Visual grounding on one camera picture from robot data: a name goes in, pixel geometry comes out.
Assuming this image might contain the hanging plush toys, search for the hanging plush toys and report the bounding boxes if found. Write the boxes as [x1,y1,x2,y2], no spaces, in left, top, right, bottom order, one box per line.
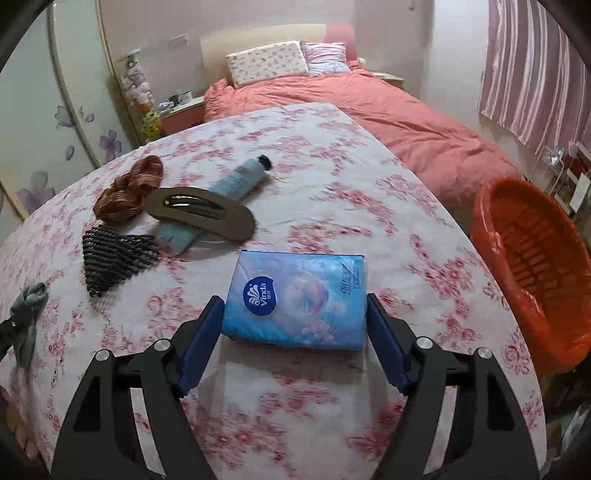
[121,53,154,109]

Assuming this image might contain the blue tissue pack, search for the blue tissue pack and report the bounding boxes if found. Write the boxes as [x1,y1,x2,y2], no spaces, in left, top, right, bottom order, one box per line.
[221,250,368,352]

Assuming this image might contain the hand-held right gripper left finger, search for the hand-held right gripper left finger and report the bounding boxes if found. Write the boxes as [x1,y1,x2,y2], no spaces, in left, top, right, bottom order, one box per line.
[51,295,227,480]

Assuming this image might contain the yellow plush toy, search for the yellow plush toy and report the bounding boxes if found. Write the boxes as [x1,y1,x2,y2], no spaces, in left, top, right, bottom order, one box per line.
[142,108,162,141]

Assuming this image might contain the pink striped pillow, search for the pink striped pillow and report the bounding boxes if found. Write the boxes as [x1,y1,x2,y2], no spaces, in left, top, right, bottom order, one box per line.
[300,41,352,76]

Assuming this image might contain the brown hair clip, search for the brown hair clip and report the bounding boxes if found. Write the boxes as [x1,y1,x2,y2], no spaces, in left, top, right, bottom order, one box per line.
[145,187,256,243]

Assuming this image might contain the wardrobe with flower doors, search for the wardrobe with flower doors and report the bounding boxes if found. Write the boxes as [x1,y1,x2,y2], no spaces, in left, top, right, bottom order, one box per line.
[0,0,144,236]

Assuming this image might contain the white wire rack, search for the white wire rack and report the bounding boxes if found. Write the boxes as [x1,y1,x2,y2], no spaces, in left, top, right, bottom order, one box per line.
[538,145,571,195]

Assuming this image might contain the beige and pink headboard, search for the beige and pink headboard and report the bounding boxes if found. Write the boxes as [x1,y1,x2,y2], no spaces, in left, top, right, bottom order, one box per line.
[199,23,356,93]

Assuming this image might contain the bed with pink duvet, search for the bed with pink duvet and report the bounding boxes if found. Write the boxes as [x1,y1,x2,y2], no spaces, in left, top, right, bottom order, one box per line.
[204,62,525,208]

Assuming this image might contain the pink nightstand with mugs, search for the pink nightstand with mugs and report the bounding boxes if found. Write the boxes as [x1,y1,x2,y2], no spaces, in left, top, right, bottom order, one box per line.
[159,97,206,137]

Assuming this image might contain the black mesh net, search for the black mesh net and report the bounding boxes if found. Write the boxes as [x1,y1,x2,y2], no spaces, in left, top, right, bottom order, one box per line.
[82,224,158,297]

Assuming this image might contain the grey-green sock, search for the grey-green sock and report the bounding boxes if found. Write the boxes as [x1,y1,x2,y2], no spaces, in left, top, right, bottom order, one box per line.
[10,283,49,370]

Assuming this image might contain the white floral pillow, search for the white floral pillow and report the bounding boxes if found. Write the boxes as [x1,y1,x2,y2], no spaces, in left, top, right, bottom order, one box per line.
[225,41,309,89]

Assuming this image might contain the orange plastic laundry basket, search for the orange plastic laundry basket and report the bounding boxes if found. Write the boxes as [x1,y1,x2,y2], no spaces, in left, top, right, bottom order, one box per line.
[470,178,591,376]

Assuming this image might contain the white trolley shelf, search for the white trolley shelf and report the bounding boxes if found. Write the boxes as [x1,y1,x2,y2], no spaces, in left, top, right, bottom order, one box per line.
[554,141,591,215]

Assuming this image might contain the brown scrunchie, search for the brown scrunchie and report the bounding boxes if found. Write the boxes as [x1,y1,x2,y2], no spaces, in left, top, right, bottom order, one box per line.
[93,155,165,225]

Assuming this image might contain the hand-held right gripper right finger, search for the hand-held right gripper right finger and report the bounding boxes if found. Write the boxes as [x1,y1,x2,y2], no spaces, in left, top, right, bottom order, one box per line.
[366,292,541,480]

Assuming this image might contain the blue tube with black cap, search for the blue tube with black cap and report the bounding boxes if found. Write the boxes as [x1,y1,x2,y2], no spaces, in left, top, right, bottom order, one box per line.
[154,154,273,254]

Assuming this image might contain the pink curtain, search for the pink curtain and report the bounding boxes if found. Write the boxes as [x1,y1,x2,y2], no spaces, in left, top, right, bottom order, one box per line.
[478,0,591,155]

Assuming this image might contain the person's left hand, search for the person's left hand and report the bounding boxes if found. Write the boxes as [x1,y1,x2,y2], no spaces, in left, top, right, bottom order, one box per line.
[0,388,47,464]

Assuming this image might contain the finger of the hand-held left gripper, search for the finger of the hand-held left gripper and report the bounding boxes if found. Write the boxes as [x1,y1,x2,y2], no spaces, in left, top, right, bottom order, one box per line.
[0,316,28,358]

